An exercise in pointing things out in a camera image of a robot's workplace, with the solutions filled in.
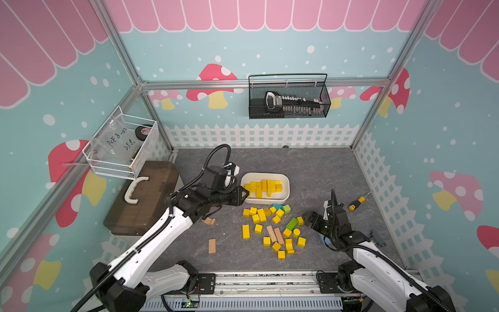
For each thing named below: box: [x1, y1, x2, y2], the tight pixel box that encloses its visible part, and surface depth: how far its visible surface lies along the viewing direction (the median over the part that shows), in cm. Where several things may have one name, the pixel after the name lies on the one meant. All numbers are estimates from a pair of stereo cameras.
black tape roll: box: [134, 124, 154, 142], surface depth 82 cm
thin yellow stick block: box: [267, 179, 271, 198], surface depth 101 cm
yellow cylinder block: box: [261, 179, 268, 193], surface depth 102 cm
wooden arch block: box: [201, 217, 217, 227], surface depth 91 cm
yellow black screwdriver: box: [348, 193, 370, 212], surface depth 98 cm
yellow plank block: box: [250, 181, 257, 194], surface depth 104 cm
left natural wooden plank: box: [266, 224, 278, 243], surface depth 88 cm
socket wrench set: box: [264, 91, 321, 117], surface depth 90 cm
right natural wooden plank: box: [273, 227, 285, 246], surface depth 87 cm
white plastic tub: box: [240, 172, 291, 205], surface depth 102 cm
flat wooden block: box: [208, 238, 217, 255], surface depth 85 cm
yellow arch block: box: [285, 238, 295, 255], surface depth 85 cm
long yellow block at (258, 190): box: [255, 182, 264, 199], surface depth 102 cm
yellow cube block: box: [254, 223, 264, 235], surface depth 88 cm
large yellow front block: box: [242, 224, 251, 240], surface depth 89 cm
